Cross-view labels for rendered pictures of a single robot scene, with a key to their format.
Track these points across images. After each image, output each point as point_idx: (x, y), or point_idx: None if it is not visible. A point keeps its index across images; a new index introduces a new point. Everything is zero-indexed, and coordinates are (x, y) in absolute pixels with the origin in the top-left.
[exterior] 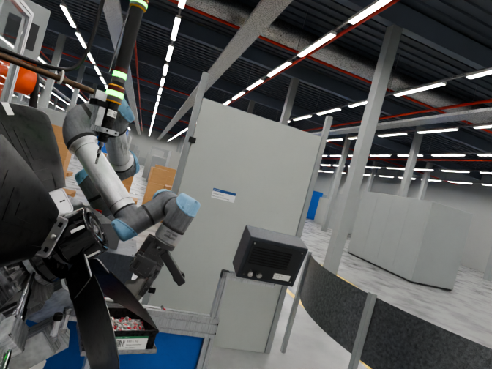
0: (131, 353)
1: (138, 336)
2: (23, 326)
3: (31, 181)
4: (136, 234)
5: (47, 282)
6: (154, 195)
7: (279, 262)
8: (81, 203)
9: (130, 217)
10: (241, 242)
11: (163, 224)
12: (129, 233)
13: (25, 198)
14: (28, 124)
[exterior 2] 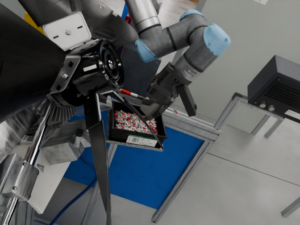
0: (143, 147)
1: (149, 138)
2: (31, 172)
3: (17, 31)
4: (157, 59)
5: (68, 107)
6: (181, 15)
7: (298, 102)
8: (111, 13)
9: (153, 40)
10: (264, 72)
11: (184, 57)
12: (150, 57)
13: (11, 54)
14: None
